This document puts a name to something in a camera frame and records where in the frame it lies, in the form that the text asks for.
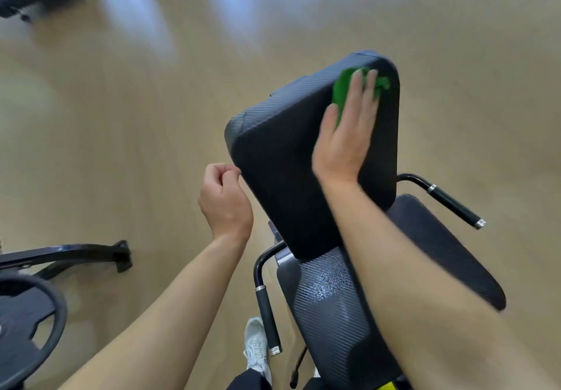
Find person's right hand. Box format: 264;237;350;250
312;69;380;189

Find person's left hand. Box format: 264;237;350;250
198;163;254;241

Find green cleaning cloth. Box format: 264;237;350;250
332;67;391;127

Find person's right forearm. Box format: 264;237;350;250
321;178;561;390

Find person's left forearm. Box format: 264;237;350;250
57;231;251;390

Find black padded backrest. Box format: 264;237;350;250
224;50;400;261

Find white sneaker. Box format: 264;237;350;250
243;317;273;386

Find black padded seat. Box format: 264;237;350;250
276;194;507;390

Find black adjustment lever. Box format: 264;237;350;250
290;345;309;389

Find person's dark trousers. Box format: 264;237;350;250
225;368;273;390

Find black weight plate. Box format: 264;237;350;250
0;273;68;390

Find black handle bar with grip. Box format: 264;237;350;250
253;241;287;356
396;173;486;230

